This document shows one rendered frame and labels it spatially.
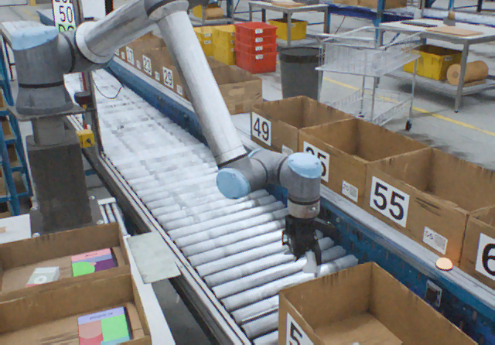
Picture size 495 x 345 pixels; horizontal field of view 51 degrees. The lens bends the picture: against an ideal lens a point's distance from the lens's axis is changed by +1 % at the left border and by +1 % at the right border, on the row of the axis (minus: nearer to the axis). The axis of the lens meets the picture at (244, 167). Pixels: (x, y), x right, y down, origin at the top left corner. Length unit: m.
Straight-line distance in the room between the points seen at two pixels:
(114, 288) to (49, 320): 0.19
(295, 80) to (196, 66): 4.21
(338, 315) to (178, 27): 0.89
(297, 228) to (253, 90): 1.41
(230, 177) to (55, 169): 0.80
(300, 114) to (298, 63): 3.03
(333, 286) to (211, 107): 0.57
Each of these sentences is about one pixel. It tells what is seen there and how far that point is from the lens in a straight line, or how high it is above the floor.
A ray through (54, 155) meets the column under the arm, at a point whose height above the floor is 1.05.
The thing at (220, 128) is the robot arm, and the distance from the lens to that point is 1.36.
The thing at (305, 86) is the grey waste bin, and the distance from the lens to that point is 5.58.
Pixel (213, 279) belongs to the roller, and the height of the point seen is 0.75.
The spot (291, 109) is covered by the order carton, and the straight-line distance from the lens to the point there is 2.45.
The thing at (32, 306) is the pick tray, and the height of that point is 0.82.
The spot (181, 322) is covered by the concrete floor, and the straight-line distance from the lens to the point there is 2.68.
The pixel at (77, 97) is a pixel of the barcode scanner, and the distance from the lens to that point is 2.52.
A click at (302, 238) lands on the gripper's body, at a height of 0.94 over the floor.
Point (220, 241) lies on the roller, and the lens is 1.85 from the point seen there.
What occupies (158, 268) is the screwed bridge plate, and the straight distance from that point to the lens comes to 1.73.
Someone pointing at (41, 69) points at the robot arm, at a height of 1.34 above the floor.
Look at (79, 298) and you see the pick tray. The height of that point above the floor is 0.81.
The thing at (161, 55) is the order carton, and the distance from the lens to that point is 3.81.
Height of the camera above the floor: 1.71
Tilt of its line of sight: 23 degrees down
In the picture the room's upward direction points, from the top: 1 degrees counter-clockwise
